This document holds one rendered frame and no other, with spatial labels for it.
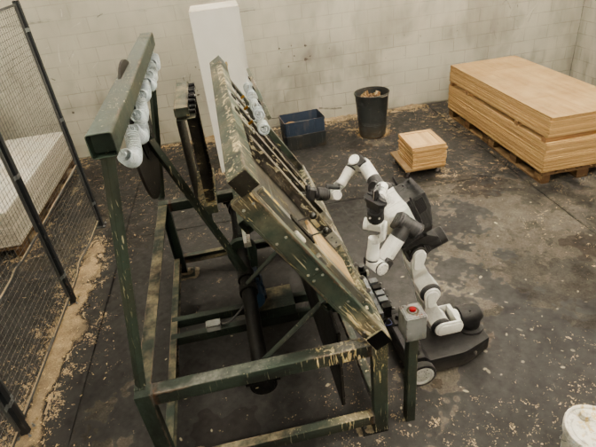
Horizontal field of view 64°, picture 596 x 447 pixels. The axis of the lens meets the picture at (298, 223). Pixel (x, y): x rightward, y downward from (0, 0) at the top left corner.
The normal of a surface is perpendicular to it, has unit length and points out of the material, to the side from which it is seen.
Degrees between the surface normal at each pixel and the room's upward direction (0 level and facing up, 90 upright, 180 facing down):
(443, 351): 0
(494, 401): 0
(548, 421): 0
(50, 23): 90
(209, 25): 90
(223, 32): 90
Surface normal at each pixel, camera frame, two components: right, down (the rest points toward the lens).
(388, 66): 0.16, 0.51
